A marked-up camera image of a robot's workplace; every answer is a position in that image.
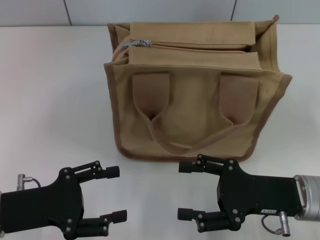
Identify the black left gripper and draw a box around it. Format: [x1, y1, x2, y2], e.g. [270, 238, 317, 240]
[0, 161, 120, 240]

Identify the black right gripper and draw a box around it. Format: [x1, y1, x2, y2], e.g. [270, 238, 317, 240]
[177, 162, 305, 232]

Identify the left gripper cable with connectors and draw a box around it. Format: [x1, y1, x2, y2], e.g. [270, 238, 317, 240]
[16, 173, 41, 188]

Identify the gripper cable with connectors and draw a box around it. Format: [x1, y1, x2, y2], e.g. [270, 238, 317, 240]
[261, 211, 289, 238]
[16, 173, 41, 188]

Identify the right gripper cable with connectors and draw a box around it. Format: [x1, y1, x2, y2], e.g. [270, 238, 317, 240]
[261, 211, 289, 238]

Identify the silver metal zipper pull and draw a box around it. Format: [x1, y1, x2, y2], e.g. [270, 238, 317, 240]
[121, 39, 153, 49]

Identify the khaki canvas food bag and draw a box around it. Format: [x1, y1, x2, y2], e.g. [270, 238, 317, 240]
[103, 14, 293, 161]

